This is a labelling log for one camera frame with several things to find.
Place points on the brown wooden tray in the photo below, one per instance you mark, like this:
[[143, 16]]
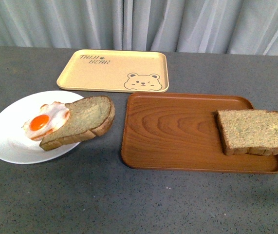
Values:
[[171, 131]]

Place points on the grey pleated curtain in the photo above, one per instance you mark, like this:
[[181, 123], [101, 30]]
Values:
[[247, 27]]

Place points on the white round plate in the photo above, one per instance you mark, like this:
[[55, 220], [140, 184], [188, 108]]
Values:
[[15, 147]]

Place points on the fried egg toy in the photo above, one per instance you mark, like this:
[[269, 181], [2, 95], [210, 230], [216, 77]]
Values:
[[50, 118]]

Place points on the bread slice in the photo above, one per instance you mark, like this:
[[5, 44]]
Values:
[[248, 132], [89, 117]]

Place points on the yellow bear tray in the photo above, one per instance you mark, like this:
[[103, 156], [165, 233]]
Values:
[[115, 71]]

